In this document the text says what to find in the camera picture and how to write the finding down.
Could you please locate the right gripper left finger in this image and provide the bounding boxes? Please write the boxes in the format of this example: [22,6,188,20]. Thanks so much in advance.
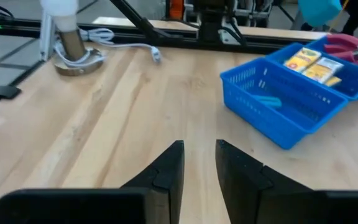
[119,139,185,224]

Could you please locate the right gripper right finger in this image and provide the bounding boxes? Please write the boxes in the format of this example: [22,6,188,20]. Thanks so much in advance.
[215,139,326,224]

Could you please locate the blue eraser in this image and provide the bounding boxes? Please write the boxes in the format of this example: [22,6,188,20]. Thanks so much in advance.
[296,0,344,29]
[249,94,283,109]

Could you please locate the yellow crayon pack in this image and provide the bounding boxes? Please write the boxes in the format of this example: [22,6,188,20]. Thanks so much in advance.
[301,57,345,85]
[323,75,343,88]
[283,47,323,73]

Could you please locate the blue three-compartment plastic basket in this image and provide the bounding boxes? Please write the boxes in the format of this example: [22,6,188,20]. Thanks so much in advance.
[219,35,358,151]

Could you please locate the orange object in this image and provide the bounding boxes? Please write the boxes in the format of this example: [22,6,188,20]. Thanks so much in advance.
[167,0,185,20]

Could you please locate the black table clip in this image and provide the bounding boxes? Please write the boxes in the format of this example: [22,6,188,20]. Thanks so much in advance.
[0,85,22,103]

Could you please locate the white lamp cable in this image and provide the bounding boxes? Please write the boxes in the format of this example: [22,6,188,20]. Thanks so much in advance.
[53,27,163,68]

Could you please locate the white metal bracket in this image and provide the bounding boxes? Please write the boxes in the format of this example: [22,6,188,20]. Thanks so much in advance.
[39,11,58,62]

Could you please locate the yellow cable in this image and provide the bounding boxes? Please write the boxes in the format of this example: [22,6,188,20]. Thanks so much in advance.
[329,0,351,31]

